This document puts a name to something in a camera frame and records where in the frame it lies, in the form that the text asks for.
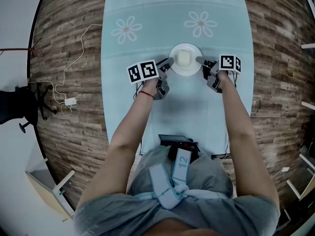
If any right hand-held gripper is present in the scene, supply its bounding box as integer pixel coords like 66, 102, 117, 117
195, 54, 242, 94

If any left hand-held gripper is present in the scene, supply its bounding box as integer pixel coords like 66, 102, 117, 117
126, 57, 175, 101

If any pale yellow block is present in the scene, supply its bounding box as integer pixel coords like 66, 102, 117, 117
174, 49, 191, 68

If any white round plate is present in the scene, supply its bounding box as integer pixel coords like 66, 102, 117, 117
168, 42, 203, 77

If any person's left forearm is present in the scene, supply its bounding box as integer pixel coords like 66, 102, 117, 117
108, 78, 161, 154

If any person's right forearm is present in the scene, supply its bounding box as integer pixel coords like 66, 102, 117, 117
216, 70, 259, 152

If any table with light blue cloth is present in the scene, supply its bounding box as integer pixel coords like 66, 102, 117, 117
100, 0, 254, 157

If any black chest device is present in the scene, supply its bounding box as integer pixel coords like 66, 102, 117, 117
157, 134, 201, 161

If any person's grey shirt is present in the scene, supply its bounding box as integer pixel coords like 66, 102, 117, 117
73, 146, 281, 236

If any thin wooden coat rack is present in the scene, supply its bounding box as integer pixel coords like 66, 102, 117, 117
0, 37, 45, 58

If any black office chair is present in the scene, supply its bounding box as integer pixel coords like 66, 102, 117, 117
0, 82, 59, 134

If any right hand-held gripper cable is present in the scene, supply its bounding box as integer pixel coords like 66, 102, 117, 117
230, 72, 239, 89

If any hand-held gripper cable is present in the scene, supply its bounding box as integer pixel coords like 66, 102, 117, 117
230, 72, 239, 89
133, 82, 143, 100

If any red string bracelet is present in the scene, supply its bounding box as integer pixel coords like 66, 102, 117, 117
137, 90, 155, 99

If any left hand-held gripper cable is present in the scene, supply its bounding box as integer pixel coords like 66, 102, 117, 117
133, 82, 143, 100

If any light blue harness strap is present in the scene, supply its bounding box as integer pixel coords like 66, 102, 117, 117
134, 148, 234, 210

